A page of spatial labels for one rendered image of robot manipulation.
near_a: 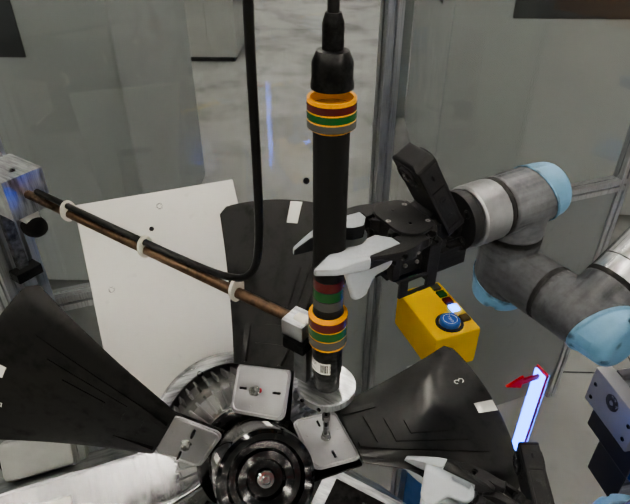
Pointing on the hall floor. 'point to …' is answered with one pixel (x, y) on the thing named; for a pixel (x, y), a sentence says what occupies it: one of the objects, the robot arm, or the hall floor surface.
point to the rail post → (398, 482)
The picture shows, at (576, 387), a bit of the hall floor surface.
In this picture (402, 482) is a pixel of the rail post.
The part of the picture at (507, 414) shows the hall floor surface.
